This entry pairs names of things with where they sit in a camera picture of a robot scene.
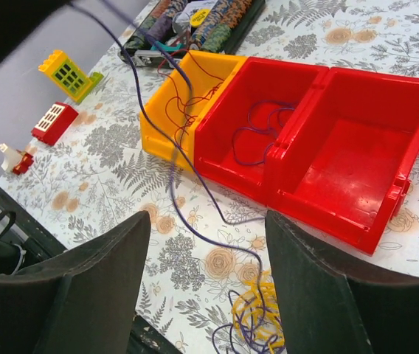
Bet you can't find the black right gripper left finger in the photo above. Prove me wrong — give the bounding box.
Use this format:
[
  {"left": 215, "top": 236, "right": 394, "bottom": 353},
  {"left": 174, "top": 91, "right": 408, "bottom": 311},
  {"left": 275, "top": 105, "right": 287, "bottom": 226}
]
[{"left": 0, "top": 211, "right": 150, "bottom": 353}]

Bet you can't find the yellow green toy block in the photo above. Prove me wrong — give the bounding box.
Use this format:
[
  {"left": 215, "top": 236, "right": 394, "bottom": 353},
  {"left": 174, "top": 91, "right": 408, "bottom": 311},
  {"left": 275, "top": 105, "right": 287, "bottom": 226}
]
[{"left": 38, "top": 49, "right": 104, "bottom": 104}]

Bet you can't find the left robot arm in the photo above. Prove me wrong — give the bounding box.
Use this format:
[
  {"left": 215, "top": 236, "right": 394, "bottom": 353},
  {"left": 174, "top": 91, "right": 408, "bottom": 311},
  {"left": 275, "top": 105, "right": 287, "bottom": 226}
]
[{"left": 0, "top": 1, "right": 69, "bottom": 63}]

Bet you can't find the yellow cable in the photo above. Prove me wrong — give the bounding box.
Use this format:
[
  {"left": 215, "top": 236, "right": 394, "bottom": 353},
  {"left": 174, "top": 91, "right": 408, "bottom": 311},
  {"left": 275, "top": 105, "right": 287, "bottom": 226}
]
[{"left": 230, "top": 271, "right": 284, "bottom": 347}]

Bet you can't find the purple thin cable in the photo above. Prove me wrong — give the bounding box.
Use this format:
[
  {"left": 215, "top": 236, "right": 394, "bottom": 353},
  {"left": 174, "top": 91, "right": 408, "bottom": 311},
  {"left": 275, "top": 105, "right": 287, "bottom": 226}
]
[{"left": 71, "top": 0, "right": 299, "bottom": 354}]

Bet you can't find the red white toy block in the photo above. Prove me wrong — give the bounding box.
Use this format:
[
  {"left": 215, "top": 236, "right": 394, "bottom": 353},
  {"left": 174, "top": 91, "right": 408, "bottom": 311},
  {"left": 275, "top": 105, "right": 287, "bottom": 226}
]
[{"left": 31, "top": 102, "right": 78, "bottom": 146}]

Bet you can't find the teal card holder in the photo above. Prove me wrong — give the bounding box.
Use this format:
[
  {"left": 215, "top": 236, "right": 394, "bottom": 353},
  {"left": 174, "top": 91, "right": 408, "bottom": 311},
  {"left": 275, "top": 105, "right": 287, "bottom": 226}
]
[{"left": 150, "top": 41, "right": 187, "bottom": 55}]

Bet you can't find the yellow plastic bin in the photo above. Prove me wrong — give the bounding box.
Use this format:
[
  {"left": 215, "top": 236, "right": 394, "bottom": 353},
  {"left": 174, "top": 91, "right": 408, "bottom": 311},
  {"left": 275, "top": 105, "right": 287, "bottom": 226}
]
[{"left": 140, "top": 50, "right": 247, "bottom": 170}]

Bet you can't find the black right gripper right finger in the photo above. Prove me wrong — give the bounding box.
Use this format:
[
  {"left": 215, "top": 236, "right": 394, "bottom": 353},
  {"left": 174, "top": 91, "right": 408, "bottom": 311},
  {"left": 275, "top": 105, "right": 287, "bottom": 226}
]
[{"left": 265, "top": 211, "right": 419, "bottom": 353}]

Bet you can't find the black poker chip case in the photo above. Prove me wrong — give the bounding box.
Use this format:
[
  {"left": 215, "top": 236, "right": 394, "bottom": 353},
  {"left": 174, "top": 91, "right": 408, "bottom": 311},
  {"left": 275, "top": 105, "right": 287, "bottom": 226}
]
[{"left": 139, "top": 1, "right": 266, "bottom": 60}]

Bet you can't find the black orange chip stack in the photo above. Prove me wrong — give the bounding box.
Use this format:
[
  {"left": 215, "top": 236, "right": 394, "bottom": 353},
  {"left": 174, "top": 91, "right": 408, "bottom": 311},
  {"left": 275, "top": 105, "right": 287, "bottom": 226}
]
[{"left": 220, "top": 0, "right": 252, "bottom": 29}]

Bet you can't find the small white red object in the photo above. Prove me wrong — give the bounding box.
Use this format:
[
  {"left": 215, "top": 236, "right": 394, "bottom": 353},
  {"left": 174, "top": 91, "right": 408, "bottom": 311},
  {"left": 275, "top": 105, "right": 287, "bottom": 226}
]
[{"left": 0, "top": 143, "right": 34, "bottom": 176}]

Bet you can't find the red bin right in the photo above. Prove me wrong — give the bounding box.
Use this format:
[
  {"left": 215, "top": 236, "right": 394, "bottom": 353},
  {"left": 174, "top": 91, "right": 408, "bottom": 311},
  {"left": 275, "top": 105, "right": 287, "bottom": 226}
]
[{"left": 267, "top": 68, "right": 419, "bottom": 254}]

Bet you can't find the red bin left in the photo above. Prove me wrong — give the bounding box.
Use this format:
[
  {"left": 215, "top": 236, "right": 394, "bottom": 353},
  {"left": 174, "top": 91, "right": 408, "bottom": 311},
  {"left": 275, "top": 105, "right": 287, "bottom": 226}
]
[{"left": 194, "top": 57, "right": 329, "bottom": 204}]

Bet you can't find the red cable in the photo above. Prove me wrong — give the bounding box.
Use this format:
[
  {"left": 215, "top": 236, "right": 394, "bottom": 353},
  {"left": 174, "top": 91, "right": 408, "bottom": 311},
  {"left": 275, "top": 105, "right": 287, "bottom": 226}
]
[{"left": 156, "top": 47, "right": 235, "bottom": 156}]

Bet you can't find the red bin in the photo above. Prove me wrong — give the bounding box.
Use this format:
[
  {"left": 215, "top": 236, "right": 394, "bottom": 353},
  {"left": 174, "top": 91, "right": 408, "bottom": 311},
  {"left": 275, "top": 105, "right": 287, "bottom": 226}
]
[
  {"left": 194, "top": 57, "right": 329, "bottom": 204},
  {"left": 267, "top": 68, "right": 419, "bottom": 254}
]

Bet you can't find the blue orange chip stack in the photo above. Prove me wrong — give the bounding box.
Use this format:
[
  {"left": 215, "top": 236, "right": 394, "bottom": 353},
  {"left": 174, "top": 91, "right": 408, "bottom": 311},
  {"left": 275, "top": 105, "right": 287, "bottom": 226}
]
[{"left": 189, "top": 0, "right": 235, "bottom": 50}]

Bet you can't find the purple chip stack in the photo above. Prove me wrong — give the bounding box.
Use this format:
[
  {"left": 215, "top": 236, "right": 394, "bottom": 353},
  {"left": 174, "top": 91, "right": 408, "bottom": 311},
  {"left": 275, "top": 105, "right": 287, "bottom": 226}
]
[{"left": 148, "top": 14, "right": 173, "bottom": 41}]

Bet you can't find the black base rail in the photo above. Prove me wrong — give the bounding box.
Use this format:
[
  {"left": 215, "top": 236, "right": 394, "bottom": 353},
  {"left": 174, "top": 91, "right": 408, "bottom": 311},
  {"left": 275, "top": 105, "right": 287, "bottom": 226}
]
[{"left": 0, "top": 190, "right": 176, "bottom": 353}]

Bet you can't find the yellow big blind button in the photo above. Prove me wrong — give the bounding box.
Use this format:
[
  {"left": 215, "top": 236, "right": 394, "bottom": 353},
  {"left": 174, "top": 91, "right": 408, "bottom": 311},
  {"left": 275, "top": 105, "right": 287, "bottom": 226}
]
[{"left": 190, "top": 8, "right": 210, "bottom": 28}]

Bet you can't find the green chip stack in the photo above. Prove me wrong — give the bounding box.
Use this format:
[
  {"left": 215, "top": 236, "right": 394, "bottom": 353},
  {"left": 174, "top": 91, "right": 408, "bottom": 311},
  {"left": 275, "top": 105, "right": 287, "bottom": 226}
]
[{"left": 201, "top": 24, "right": 232, "bottom": 53}]

